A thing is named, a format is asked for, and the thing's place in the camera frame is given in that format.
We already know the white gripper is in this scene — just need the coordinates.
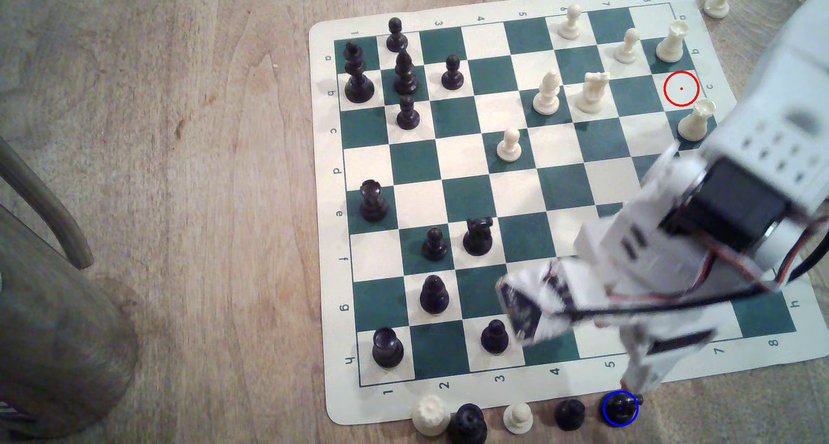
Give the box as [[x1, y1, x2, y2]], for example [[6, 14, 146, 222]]
[[573, 143, 733, 393]]

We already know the black knight chess piece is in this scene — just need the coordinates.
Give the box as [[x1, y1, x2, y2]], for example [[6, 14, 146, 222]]
[[604, 393, 642, 427], [462, 216, 494, 257]]

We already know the black pawn chess piece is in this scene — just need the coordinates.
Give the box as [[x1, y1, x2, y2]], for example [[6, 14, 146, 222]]
[[396, 95, 421, 131], [422, 227, 449, 261], [554, 399, 587, 432], [386, 17, 409, 53], [441, 54, 465, 91], [481, 319, 510, 355], [419, 275, 450, 314]]

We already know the white pawn chess piece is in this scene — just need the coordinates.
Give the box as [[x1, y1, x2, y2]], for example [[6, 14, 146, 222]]
[[497, 127, 523, 163], [557, 4, 583, 41], [613, 27, 641, 65], [503, 402, 535, 435]]

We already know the black queen chess piece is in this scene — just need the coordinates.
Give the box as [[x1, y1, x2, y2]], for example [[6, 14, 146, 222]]
[[448, 403, 488, 444]]

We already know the white rook chess piece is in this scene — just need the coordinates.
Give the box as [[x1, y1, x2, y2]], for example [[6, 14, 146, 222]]
[[677, 99, 717, 142], [655, 20, 690, 64]]

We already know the green and white chess mat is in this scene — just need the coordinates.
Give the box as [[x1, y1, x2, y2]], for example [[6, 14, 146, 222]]
[[308, 0, 818, 427]]

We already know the black rook chess piece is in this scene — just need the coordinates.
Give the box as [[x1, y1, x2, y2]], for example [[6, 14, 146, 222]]
[[359, 180, 389, 223], [372, 327, 405, 369]]

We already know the white knight chess piece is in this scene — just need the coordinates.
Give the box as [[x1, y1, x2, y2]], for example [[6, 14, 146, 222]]
[[576, 71, 611, 115]]

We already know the black bishop chess piece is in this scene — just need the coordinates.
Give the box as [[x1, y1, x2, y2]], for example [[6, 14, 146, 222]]
[[393, 49, 420, 96]]

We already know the black king chess piece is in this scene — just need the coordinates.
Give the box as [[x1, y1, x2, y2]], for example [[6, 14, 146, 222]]
[[343, 41, 377, 105]]

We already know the black camera cable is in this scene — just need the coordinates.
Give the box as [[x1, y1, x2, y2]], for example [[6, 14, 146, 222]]
[[551, 240, 829, 320]]

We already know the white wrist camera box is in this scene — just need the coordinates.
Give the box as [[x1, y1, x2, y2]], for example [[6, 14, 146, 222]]
[[495, 259, 613, 348]]

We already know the red servo wire bundle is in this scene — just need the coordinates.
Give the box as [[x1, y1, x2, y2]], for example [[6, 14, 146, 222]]
[[702, 246, 801, 286]]

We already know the curved wooden chair rail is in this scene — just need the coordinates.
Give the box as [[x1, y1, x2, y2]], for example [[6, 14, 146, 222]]
[[0, 136, 95, 270]]

